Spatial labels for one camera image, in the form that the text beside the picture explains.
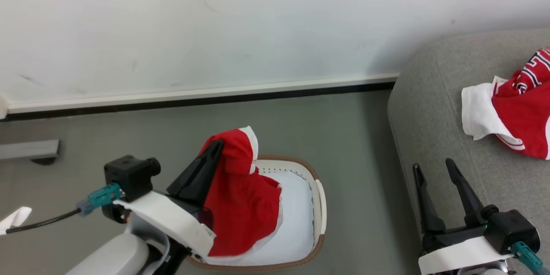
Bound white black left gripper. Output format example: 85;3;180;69
113;140;225;257

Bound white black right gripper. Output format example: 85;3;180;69
412;158;516;275

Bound red shorts with white trim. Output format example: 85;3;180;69
199;126;284;257

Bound red and white sports jersey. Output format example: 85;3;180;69
461;46;550;160

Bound grey fabric sofa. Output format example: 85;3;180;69
387;29;550;275

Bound white cloth in basket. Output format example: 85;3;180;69
205;169;317;266

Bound white laundry basket brown rim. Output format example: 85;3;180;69
185;155;327;272

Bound white wall baseboard strip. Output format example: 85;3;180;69
0;73;399;115

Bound teal right camera connector cable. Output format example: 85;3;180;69
511;241;546;275

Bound black cable teal left connector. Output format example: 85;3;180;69
5;182;123;235

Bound white cable label tag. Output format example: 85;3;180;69
0;206;33;236

